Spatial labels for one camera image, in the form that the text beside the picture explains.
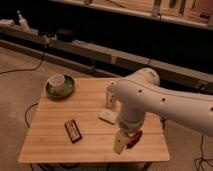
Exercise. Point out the wooden table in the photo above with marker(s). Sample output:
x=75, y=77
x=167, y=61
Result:
x=47, y=140

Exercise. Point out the pale yellow end tool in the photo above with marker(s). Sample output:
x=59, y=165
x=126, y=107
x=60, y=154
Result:
x=120, y=141

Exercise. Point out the red brown pocket tool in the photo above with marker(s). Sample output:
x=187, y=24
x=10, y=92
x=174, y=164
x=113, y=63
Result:
x=134, y=139

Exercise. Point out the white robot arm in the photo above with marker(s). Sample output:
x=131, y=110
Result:
x=140, y=92

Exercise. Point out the dark round object on ledge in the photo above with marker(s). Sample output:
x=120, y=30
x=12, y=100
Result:
x=66, y=35

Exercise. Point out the white sponge block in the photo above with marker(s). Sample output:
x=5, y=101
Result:
x=108, y=116

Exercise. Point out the red black candy box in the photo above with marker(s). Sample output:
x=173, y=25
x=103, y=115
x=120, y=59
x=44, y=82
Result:
x=73, y=131

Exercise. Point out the white spray bottle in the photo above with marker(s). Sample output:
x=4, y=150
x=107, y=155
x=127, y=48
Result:
x=23, y=22

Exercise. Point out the white patterned bottle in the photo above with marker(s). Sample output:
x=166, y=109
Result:
x=110, y=95

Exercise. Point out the green saucer plate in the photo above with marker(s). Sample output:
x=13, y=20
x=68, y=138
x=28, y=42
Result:
x=68, y=88

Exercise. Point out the white cup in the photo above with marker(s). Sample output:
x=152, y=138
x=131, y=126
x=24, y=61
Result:
x=57, y=81

